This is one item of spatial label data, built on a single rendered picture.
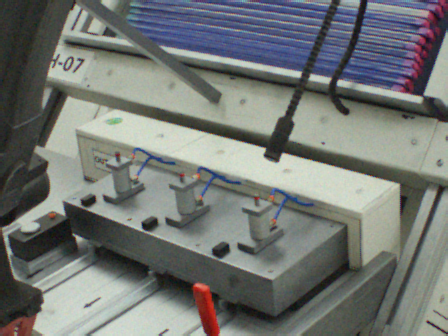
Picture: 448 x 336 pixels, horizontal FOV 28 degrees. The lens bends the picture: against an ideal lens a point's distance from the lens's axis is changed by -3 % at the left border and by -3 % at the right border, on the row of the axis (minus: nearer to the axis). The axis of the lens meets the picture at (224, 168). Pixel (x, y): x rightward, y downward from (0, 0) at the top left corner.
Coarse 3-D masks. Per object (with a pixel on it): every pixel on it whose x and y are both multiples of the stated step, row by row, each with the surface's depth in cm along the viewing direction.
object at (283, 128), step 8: (280, 120) 93; (288, 120) 93; (280, 128) 93; (288, 128) 93; (272, 136) 93; (280, 136) 93; (288, 136) 93; (272, 144) 93; (280, 144) 93; (264, 152) 93; (272, 152) 92; (280, 152) 93; (272, 160) 93
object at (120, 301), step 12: (132, 288) 104; (144, 288) 104; (108, 300) 102; (120, 300) 101; (132, 300) 103; (96, 312) 100; (108, 312) 100; (72, 324) 98; (84, 324) 98; (96, 324) 99
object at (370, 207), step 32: (96, 128) 130; (128, 128) 129; (160, 128) 127; (96, 160) 130; (192, 160) 117; (224, 160) 116; (256, 160) 115; (288, 160) 114; (256, 192) 110; (288, 192) 107; (320, 192) 105; (352, 192) 105; (384, 192) 104; (352, 224) 102; (384, 224) 105; (352, 256) 104
